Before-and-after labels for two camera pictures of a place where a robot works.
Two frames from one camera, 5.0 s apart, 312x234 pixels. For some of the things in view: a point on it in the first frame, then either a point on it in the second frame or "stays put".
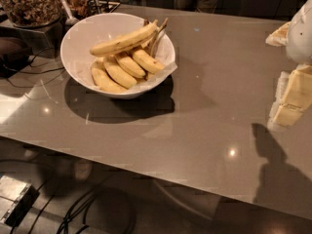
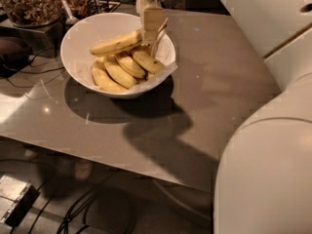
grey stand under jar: (44, 40) stays put
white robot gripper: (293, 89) → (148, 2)
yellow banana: (103, 79) stays put
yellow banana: (126, 40) stays put
